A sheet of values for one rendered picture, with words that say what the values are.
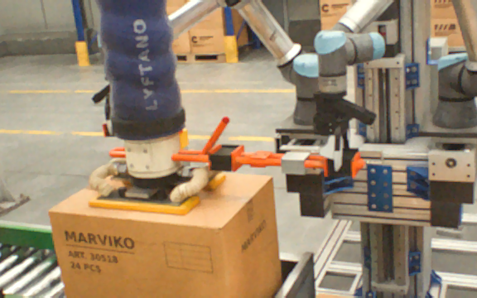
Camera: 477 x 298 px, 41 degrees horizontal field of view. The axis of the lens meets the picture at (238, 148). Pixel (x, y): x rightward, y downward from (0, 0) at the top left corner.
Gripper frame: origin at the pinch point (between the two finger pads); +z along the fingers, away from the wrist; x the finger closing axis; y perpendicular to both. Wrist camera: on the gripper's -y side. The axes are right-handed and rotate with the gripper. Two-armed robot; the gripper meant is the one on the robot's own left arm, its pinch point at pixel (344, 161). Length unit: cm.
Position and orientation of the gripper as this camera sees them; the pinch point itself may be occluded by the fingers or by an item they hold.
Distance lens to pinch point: 176.1
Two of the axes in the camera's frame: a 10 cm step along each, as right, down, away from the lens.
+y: -9.2, -0.3, 3.9
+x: -3.8, 3.1, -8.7
